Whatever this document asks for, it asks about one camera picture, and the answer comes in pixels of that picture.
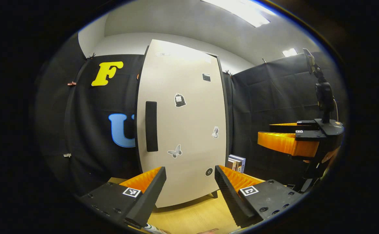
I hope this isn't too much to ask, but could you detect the white bottle green label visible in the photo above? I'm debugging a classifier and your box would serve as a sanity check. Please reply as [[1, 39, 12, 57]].
[[143, 223, 165, 234]]

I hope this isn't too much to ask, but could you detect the black door handle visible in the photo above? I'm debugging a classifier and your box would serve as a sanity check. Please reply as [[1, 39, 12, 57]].
[[145, 101, 159, 152]]

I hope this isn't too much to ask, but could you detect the black backdrop cloth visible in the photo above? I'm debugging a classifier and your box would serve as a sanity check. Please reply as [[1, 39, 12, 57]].
[[35, 32, 339, 195]]

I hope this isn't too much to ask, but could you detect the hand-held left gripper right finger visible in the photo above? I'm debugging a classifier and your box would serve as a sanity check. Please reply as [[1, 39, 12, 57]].
[[214, 164, 304, 228]]

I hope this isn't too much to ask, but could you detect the beige cabinet door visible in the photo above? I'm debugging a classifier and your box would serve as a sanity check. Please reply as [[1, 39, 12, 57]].
[[135, 39, 229, 208]]

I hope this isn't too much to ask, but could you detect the long ceiling light panel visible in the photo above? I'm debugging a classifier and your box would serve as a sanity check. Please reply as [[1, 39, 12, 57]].
[[201, 0, 271, 28]]

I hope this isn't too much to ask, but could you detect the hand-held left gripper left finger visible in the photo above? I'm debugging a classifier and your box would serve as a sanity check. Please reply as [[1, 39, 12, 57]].
[[79, 166, 167, 229]]

